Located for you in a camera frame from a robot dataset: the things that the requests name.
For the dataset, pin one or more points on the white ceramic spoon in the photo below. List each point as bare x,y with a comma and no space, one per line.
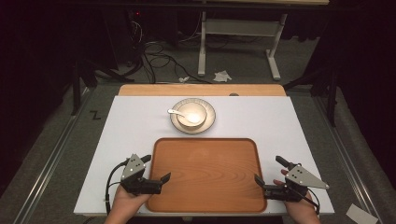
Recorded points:
174,112

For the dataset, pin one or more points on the large crumpled white paper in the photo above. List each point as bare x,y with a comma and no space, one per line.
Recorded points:
222,76

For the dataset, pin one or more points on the white metal desk frame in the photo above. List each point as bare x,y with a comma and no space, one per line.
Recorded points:
239,26

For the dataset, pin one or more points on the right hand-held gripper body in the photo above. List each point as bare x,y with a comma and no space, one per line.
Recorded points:
295,183

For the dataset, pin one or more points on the cream ceramic plate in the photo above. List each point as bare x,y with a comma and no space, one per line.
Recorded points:
209,121

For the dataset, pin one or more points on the person's left hand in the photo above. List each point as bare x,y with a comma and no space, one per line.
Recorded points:
127,202

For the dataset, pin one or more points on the flat white paper sheet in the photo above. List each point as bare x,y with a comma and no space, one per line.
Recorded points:
361,214

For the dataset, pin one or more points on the small crumpled white paper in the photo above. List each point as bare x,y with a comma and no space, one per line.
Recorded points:
183,79

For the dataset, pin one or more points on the wooden table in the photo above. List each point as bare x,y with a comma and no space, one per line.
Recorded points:
199,89

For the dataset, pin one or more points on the white table mat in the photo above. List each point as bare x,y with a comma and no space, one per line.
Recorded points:
130,124

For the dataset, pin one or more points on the black metal stand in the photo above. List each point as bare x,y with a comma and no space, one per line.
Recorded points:
76,87
332,93

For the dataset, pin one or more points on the metal floor rail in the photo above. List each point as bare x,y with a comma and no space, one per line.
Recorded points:
348,161
49,161

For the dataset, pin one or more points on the person's right hand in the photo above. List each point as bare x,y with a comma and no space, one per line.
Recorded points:
300,210

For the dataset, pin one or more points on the cream ceramic bowl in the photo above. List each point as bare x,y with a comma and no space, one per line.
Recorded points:
199,109

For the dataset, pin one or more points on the dark round table grommet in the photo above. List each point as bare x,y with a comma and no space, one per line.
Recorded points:
233,94

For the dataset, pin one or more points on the wooden tray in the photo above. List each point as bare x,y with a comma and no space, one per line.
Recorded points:
205,175

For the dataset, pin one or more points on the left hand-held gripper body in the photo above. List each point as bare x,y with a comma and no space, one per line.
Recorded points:
140,185

